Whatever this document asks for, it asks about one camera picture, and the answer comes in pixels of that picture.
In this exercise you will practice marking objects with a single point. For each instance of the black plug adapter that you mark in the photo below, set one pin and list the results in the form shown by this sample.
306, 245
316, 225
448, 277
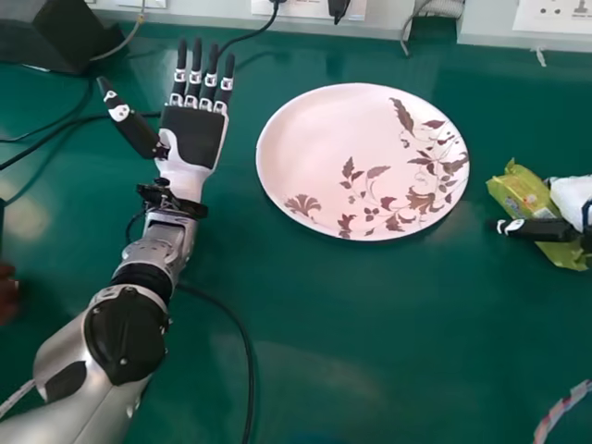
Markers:
337, 9

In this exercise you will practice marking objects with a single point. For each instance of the plate with brown leaf pattern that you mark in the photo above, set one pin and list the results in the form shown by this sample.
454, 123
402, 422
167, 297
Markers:
342, 143

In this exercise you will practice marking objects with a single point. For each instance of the white socket strip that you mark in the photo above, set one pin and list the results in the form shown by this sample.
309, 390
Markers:
305, 7
555, 14

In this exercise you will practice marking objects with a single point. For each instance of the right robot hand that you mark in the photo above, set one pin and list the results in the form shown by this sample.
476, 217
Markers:
575, 199

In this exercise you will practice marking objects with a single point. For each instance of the yellow-green biscuit packet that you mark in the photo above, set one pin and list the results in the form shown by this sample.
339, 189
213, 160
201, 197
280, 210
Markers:
520, 192

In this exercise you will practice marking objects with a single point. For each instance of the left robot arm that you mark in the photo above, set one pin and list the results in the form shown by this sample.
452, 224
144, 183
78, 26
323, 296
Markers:
115, 324

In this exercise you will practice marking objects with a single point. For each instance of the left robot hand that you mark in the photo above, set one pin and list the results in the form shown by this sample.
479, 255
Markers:
192, 139

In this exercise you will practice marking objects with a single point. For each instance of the black box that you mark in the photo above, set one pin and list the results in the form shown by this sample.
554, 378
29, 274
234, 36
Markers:
60, 32

